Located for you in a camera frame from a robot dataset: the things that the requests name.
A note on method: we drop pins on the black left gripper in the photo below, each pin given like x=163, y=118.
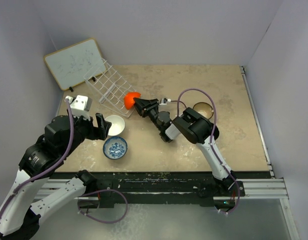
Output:
x=103, y=125

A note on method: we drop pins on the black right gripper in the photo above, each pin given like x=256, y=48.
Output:
x=144, y=106

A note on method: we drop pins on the orange bowl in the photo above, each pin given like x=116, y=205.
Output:
x=129, y=99

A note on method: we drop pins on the blue white patterned bowl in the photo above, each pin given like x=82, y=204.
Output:
x=115, y=148

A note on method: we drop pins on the white wire dish rack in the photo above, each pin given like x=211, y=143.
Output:
x=109, y=87

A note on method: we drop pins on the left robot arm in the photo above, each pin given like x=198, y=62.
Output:
x=20, y=216

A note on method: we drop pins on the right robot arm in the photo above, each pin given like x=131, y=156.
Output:
x=197, y=129

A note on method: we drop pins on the brown glazed bowl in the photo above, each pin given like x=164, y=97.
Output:
x=204, y=109

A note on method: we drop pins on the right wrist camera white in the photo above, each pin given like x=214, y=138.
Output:
x=165, y=101

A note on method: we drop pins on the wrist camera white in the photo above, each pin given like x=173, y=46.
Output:
x=165, y=101
x=80, y=106

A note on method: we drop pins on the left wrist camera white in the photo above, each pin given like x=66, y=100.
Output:
x=80, y=106

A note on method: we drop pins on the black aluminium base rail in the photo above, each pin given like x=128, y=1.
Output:
x=187, y=188

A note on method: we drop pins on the small whiteboard wooden frame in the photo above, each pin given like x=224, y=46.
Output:
x=72, y=65

